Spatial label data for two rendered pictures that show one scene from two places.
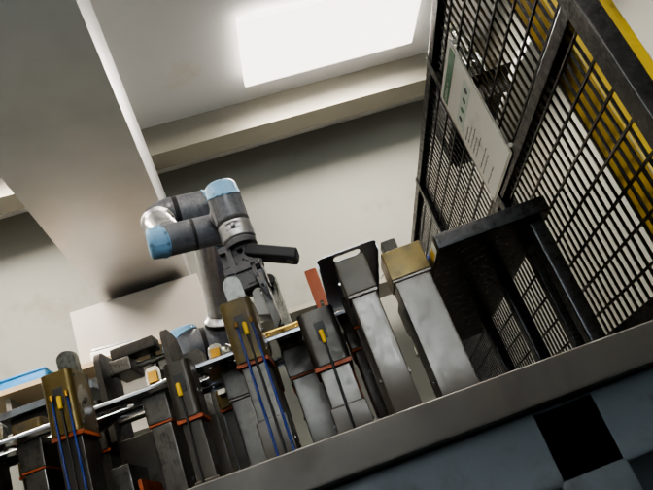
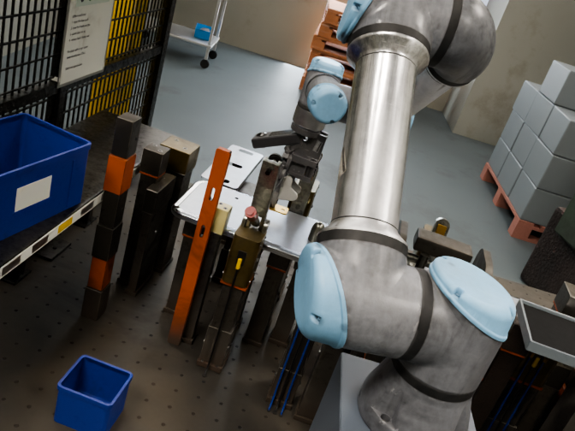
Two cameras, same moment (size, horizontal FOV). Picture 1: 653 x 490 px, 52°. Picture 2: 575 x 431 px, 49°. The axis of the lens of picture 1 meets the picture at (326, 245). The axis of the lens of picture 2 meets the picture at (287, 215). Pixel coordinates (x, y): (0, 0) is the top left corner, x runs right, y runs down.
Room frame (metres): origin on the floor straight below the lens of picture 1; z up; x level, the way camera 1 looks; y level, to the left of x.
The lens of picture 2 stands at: (2.69, 0.38, 1.66)
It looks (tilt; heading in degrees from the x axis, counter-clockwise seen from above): 25 degrees down; 188
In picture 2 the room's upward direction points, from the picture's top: 18 degrees clockwise
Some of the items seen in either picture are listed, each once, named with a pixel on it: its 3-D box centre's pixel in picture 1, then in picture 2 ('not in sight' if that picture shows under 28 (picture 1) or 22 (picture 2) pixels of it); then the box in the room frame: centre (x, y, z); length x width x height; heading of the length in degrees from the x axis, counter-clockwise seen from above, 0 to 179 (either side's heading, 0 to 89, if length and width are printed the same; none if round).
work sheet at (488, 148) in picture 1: (475, 121); (87, 15); (1.32, -0.41, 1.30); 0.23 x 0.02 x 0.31; 3
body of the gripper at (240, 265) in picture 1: (245, 267); (302, 151); (1.34, 0.18, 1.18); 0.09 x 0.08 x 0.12; 93
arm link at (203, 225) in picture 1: (218, 228); (334, 101); (1.43, 0.22, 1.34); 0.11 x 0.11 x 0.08; 18
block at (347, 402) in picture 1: (341, 387); (240, 233); (1.19, 0.07, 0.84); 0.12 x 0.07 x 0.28; 3
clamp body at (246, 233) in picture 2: not in sight; (228, 304); (1.57, 0.16, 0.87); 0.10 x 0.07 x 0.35; 3
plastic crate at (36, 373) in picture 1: (26, 385); not in sight; (3.88, 2.03, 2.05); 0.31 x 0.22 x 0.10; 100
